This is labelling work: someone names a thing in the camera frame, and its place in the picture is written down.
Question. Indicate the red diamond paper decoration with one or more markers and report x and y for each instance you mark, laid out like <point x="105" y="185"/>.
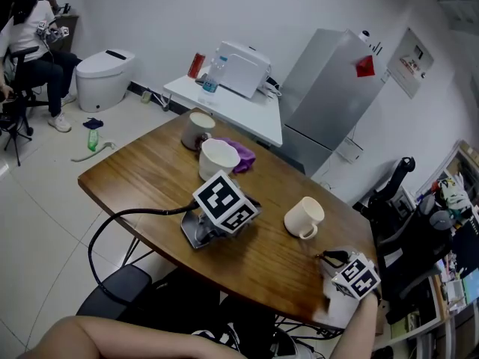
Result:
<point x="365" y="67"/>

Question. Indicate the black stool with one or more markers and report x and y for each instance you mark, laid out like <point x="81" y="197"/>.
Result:
<point x="119" y="286"/>

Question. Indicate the person's black clothing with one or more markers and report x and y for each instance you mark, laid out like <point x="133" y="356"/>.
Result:
<point x="194" y="301"/>

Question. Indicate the tall white mug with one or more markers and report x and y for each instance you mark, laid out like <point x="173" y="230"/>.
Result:
<point x="194" y="125"/>

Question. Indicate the dark wooden cabinet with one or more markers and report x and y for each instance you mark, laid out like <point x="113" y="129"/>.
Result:
<point x="69" y="32"/>

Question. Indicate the black table leg frame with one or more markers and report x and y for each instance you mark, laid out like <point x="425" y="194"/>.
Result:
<point x="131" y="251"/>

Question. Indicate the dark blue cloth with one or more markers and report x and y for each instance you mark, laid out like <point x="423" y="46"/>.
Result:
<point x="93" y="123"/>

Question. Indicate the purple cloth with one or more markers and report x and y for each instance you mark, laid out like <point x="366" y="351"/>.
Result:
<point x="245" y="155"/>

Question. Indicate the person's left forearm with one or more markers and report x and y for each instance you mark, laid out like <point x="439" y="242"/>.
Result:
<point x="112" y="339"/>

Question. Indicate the person's right forearm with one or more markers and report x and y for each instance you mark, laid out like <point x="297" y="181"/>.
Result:
<point x="355" y="331"/>

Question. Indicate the white side table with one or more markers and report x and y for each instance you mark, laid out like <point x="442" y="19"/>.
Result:
<point x="243" y="114"/>

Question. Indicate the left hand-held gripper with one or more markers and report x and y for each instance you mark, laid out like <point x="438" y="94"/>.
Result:
<point x="219" y="196"/>

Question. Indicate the silver refrigerator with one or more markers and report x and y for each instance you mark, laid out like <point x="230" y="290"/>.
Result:
<point x="322" y="99"/>

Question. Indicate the white shelf unit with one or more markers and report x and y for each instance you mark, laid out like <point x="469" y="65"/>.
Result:
<point x="460" y="286"/>

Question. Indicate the small white camera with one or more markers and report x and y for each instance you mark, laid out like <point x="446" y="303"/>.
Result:
<point x="364" y="35"/>

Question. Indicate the flared white cup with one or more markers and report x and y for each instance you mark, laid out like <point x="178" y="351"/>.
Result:
<point x="219" y="159"/>

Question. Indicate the black tripod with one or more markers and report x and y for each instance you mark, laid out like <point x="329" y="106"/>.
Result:
<point x="16" y="140"/>

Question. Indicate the green plastic bottle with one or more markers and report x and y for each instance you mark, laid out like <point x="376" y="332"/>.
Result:
<point x="93" y="140"/>

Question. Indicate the clear plastic water bottle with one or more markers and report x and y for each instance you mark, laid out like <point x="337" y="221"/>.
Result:
<point x="211" y="84"/>

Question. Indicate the red drink can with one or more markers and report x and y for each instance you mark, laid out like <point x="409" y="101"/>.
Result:
<point x="196" y="66"/>

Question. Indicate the white wall box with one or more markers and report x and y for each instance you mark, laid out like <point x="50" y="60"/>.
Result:
<point x="350" y="150"/>

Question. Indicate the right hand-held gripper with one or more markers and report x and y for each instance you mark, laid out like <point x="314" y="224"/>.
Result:
<point x="357" y="279"/>

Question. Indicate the colourful patterned bundle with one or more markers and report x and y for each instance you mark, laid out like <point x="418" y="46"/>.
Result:
<point x="454" y="196"/>

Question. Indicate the black high-back office chair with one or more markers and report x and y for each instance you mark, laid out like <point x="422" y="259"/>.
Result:
<point x="411" y="238"/>

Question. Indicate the white microwave oven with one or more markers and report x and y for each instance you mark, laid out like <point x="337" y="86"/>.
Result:
<point x="241" y="69"/>

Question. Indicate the white toilet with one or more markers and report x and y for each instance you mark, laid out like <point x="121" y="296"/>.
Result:
<point x="101" y="84"/>

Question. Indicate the black swivel chair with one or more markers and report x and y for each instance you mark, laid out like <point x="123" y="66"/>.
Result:
<point x="22" y="56"/>

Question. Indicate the grey wall electrical panel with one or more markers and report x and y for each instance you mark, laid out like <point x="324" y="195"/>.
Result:
<point x="409" y="64"/>

